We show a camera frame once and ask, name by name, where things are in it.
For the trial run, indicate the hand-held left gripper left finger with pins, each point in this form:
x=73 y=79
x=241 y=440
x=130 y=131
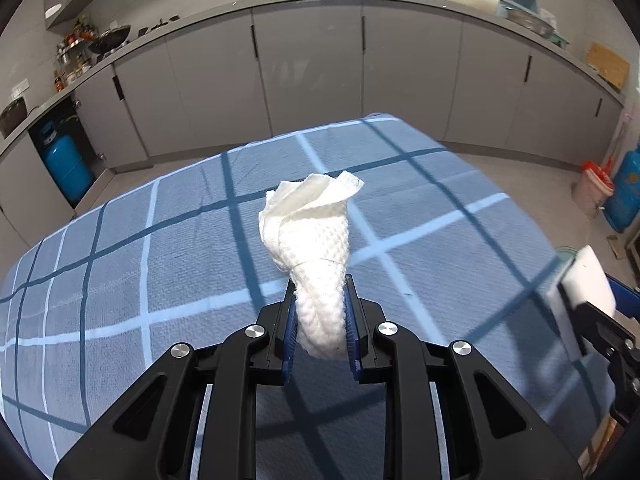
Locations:
x=289 y=332

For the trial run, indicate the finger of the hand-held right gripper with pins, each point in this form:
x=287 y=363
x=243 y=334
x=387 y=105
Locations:
x=600 y=322
x=625 y=297

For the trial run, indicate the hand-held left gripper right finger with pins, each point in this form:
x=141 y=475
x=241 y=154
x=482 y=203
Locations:
x=351 y=332

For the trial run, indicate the white foam block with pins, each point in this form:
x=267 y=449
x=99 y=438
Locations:
x=585 y=280

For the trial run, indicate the white paper towel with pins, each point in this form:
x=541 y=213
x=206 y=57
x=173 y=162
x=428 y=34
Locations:
x=310 y=240

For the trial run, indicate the blue water jug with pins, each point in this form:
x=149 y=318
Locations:
x=625 y=190

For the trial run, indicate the red and beige bucket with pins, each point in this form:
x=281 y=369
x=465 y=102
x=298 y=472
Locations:
x=592 y=190

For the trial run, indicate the blue plaid tablecloth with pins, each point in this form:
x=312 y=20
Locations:
x=150 y=285

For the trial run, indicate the small wooden cutting board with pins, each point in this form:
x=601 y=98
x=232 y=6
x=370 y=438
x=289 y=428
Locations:
x=607 y=66

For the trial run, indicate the grey kitchen counter cabinets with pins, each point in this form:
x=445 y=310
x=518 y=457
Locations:
x=310 y=70

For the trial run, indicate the blue gas cylinder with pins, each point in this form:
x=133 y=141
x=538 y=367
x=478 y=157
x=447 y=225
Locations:
x=67 y=162

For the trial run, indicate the metal basin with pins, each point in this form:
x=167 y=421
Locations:
x=530 y=20

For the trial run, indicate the black wok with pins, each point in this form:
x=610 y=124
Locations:
x=110 y=39

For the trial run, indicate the dark cooking pot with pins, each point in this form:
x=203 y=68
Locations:
x=12 y=117

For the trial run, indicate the spice rack with bottles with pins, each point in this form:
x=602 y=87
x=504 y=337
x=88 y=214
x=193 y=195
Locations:
x=75 y=55

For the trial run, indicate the white wall socket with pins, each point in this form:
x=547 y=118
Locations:
x=19 y=88

